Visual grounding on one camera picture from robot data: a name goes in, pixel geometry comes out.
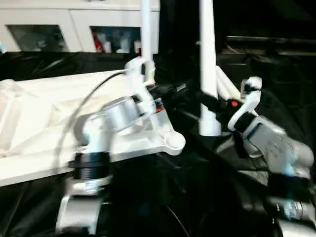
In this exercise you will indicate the red carton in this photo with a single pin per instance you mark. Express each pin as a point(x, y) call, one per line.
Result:
point(97, 43)

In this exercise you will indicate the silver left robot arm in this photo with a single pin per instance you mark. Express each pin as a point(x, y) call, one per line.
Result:
point(98, 133)

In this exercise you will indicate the black plastic mat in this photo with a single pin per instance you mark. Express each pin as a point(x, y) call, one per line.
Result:
point(173, 197)

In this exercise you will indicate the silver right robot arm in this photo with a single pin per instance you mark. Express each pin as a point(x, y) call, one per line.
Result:
point(281, 153)

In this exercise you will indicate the white cabinet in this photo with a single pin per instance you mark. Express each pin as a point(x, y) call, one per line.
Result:
point(59, 19)

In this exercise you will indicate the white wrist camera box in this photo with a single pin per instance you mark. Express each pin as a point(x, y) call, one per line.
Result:
point(140, 84)
point(247, 101)

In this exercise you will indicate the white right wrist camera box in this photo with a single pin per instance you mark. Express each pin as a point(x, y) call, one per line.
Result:
point(247, 101)

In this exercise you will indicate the black cabinet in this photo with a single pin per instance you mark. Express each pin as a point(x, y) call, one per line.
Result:
point(180, 24)

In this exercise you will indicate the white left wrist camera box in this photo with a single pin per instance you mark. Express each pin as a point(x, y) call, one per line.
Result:
point(140, 84)

